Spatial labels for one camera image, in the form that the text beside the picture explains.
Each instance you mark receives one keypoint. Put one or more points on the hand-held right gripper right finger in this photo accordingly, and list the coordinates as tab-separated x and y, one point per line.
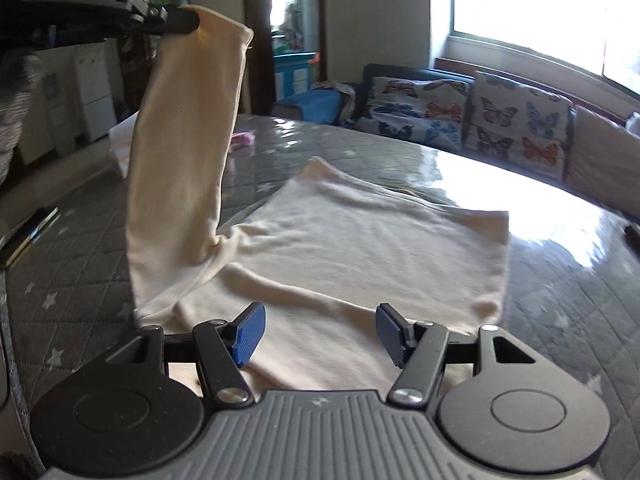
392	335

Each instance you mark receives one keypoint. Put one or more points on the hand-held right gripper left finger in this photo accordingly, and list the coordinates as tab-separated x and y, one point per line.
250	332

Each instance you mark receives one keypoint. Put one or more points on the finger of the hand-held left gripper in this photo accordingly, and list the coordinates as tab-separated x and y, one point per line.
175	21

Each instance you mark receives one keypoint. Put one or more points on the cream long-sleeve garment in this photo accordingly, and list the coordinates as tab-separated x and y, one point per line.
350	240

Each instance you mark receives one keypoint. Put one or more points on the white refrigerator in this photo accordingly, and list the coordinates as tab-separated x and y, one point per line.
95	92

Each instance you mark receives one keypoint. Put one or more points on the white pink tissue box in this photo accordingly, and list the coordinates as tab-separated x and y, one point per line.
119	142

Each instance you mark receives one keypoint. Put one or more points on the blue cabinet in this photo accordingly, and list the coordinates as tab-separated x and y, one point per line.
295	77

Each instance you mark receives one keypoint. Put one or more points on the grey cloth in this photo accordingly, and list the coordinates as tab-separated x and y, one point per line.
340	95

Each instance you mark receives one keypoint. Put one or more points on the grey quilted star table cover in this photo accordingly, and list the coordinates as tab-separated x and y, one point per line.
575	300

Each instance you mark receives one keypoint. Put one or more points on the black flat device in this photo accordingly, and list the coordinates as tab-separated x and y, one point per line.
30	232

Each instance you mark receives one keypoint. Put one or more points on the butterfly print cushion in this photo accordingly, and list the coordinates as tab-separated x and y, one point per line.
520	120
415	112

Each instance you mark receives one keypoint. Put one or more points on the dark blue sofa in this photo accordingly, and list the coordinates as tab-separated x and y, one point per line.
420	74

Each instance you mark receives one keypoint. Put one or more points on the plain beige cushion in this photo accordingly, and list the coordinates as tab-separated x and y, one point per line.
605	155

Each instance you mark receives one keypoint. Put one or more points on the window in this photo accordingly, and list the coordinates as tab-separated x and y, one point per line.
525	0

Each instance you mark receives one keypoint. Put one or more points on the dark brown door frame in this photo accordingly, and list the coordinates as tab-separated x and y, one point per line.
257	60

